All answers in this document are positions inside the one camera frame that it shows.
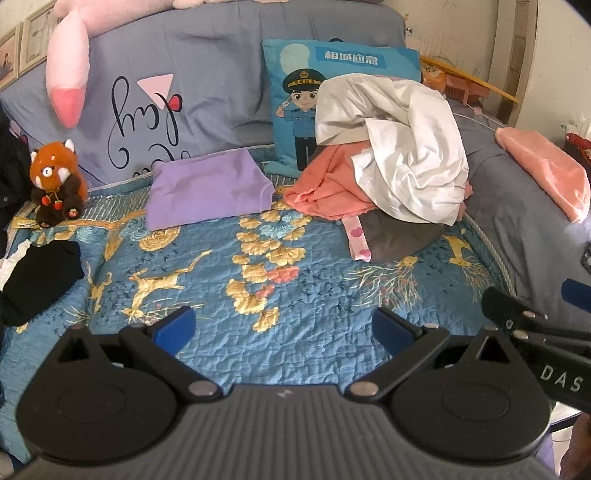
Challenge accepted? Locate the grey-blue bed sheet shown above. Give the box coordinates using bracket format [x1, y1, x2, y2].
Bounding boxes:
[445, 95, 591, 324]

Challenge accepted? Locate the blue quilt with gold print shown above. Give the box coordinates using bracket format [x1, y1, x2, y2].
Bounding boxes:
[0, 144, 527, 462]

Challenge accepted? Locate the pink towel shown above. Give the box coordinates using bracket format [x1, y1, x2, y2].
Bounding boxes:
[495, 126, 591, 224]

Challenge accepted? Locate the red panda plush toy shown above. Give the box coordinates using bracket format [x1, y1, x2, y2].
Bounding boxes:
[30, 138, 88, 228]

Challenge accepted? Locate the grey garment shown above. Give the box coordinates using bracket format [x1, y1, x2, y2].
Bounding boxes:
[358, 213, 448, 263]

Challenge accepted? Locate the coral orange garment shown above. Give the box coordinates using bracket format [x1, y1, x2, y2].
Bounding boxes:
[283, 142, 472, 222]

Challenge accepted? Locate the black folded garment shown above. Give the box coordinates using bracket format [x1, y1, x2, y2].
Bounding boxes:
[0, 240, 86, 329]

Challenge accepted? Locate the white garment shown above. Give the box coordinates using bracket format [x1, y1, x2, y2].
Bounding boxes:
[315, 74, 471, 226]

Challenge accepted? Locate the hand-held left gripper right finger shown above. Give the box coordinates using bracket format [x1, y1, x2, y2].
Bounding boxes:
[345, 308, 514, 402]

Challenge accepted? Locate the framed picture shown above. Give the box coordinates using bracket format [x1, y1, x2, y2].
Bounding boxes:
[20, 0, 58, 75]
[0, 24, 24, 90]

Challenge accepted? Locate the person's right forearm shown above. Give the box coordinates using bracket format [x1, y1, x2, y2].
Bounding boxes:
[560, 412, 591, 480]

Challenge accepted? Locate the dark clothes pile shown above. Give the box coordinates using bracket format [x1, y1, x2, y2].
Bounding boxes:
[0, 107, 34, 259]

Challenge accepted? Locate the yellow stick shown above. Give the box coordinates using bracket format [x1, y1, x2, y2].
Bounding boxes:
[427, 56, 522, 104]

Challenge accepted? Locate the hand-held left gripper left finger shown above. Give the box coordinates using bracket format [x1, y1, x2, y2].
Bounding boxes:
[55, 305, 223, 401]

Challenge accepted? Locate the purple folded garment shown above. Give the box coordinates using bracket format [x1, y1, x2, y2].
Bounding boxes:
[145, 149, 277, 232]

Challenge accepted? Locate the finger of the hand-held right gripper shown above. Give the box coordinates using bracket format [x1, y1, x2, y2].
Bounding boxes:
[561, 278, 591, 315]
[481, 286, 591, 355]

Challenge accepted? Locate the grey-blue pillow with script print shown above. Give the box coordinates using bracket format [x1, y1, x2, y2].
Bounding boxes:
[0, 6, 407, 189]

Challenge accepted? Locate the pink plush toy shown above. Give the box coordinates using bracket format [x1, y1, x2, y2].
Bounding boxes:
[45, 0, 385, 129]

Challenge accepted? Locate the blue cartoon cushion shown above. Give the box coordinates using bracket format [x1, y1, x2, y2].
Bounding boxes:
[261, 39, 423, 178]

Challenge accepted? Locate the orange basket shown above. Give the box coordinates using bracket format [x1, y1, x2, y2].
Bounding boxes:
[419, 55, 492, 107]

